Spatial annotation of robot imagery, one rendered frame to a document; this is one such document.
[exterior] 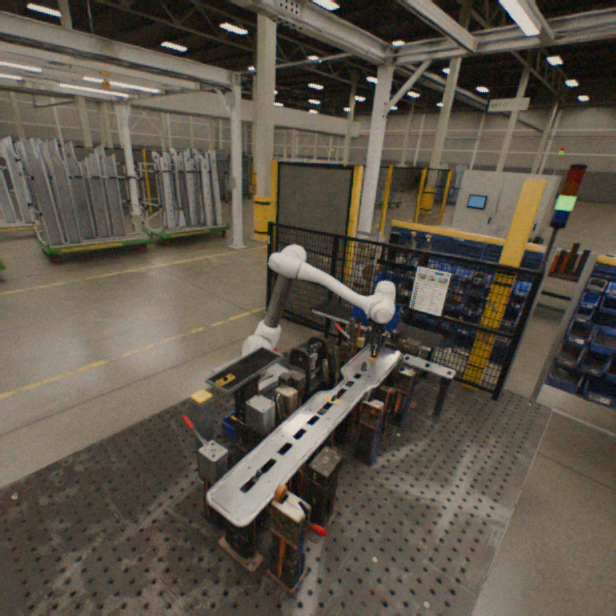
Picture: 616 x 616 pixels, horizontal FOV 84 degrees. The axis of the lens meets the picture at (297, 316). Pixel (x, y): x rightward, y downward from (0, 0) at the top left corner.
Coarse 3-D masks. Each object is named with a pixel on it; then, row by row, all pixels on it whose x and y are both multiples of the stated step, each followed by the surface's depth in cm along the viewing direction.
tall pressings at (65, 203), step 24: (24, 144) 590; (48, 144) 594; (48, 168) 641; (72, 168) 646; (96, 168) 671; (48, 192) 613; (72, 192) 677; (96, 192) 684; (48, 216) 624; (72, 216) 648; (96, 216) 691; (120, 216) 726; (48, 240) 651; (72, 240) 659
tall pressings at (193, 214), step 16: (160, 160) 774; (176, 160) 801; (192, 160) 853; (208, 160) 842; (160, 176) 805; (176, 176) 812; (192, 176) 864; (208, 176) 870; (160, 192) 818; (176, 192) 824; (192, 192) 879; (208, 192) 853; (192, 208) 857; (208, 208) 864; (176, 224) 861; (192, 224) 869; (208, 224) 875
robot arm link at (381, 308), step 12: (300, 264) 183; (300, 276) 184; (312, 276) 183; (324, 276) 182; (336, 288) 176; (348, 288) 174; (348, 300) 171; (360, 300) 168; (372, 300) 165; (384, 300) 165; (372, 312) 163; (384, 312) 160
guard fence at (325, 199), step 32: (288, 192) 404; (320, 192) 371; (352, 192) 340; (288, 224) 418; (320, 224) 382; (352, 224) 351; (320, 256) 396; (352, 256) 367; (320, 288) 410; (320, 320) 426
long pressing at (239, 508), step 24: (360, 360) 197; (384, 360) 198; (360, 384) 176; (312, 408) 157; (336, 408) 158; (288, 432) 142; (312, 432) 143; (264, 456) 130; (288, 456) 131; (240, 480) 120; (264, 480) 121; (288, 480) 122; (216, 504) 112; (240, 504) 112; (264, 504) 113
